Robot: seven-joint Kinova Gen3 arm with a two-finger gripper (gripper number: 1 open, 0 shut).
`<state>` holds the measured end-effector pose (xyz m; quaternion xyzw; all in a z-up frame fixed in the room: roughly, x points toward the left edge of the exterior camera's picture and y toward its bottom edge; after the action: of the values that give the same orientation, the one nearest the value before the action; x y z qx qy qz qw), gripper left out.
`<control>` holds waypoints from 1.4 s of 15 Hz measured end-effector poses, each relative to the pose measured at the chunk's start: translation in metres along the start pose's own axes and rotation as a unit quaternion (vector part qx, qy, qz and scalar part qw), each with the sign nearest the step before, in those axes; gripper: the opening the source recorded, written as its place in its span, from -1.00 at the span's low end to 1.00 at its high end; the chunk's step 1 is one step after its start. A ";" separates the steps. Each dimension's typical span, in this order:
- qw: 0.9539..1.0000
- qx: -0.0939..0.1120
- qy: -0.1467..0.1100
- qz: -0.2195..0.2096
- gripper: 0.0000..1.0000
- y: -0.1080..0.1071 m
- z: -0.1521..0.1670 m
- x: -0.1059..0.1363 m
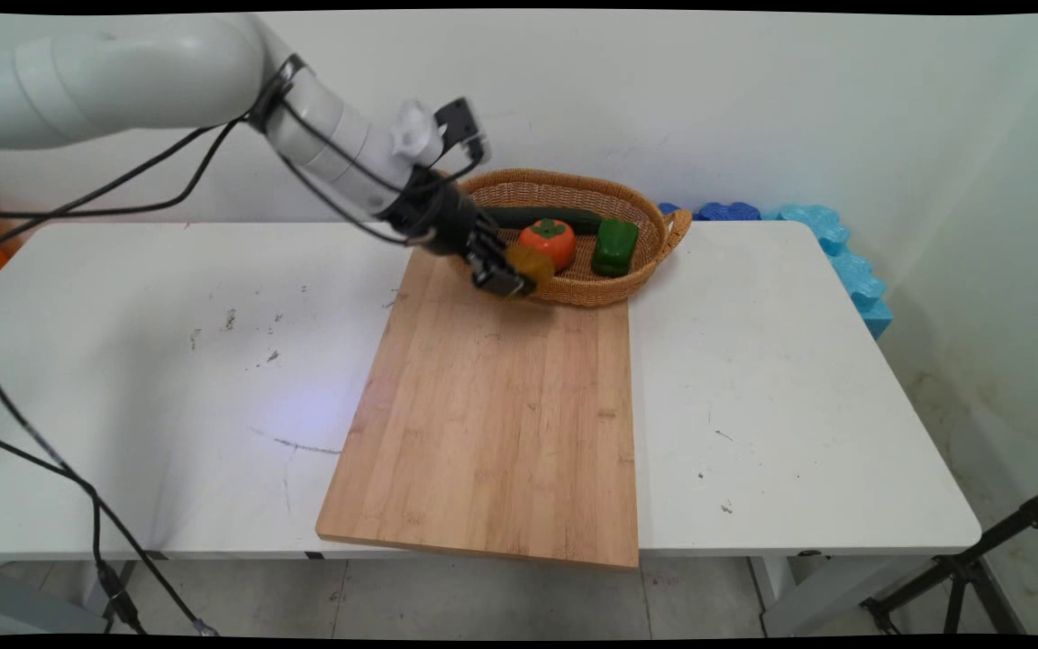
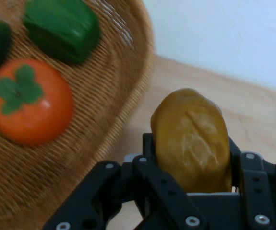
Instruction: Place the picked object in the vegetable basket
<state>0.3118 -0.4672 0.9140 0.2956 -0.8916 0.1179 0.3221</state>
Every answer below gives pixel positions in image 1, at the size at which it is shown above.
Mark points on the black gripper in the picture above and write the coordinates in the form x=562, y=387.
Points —
x=438, y=216

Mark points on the yellow-brown toy potato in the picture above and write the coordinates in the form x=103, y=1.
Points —
x=532, y=266

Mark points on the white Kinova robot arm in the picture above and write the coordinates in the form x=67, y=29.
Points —
x=150, y=77

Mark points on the orange toy persimmon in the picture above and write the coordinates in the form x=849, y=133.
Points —
x=550, y=240

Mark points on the dark green toy cucumber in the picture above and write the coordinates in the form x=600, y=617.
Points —
x=546, y=216

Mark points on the woven wicker basket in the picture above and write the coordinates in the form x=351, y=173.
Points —
x=609, y=279

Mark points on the green toy bell pepper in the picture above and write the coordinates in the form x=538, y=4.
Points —
x=614, y=247

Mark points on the wooden cutting board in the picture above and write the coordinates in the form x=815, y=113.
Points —
x=501, y=415

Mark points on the dark blue foam piece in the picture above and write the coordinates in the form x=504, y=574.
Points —
x=726, y=212

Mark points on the light blue foam piece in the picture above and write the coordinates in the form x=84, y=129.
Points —
x=852, y=270

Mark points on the white table leg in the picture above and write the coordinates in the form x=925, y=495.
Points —
x=769, y=577

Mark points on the black metal table leg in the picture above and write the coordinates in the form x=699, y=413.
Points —
x=120, y=590

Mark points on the black tripod stand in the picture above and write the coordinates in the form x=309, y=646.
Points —
x=960, y=568

